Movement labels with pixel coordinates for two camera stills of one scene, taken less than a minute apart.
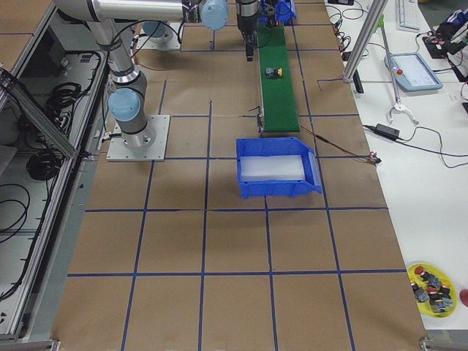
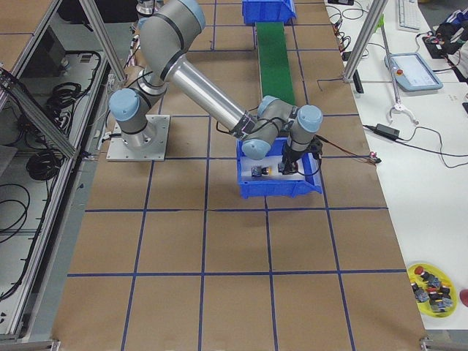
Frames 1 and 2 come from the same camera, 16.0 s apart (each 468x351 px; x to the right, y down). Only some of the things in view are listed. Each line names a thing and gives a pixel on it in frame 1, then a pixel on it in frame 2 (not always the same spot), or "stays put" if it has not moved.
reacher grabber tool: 398,107 stays put
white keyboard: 409,16 stays put
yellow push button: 271,72 → 257,171
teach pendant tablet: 412,72 stays put
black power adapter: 387,131 stays put
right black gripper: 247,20 → 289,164
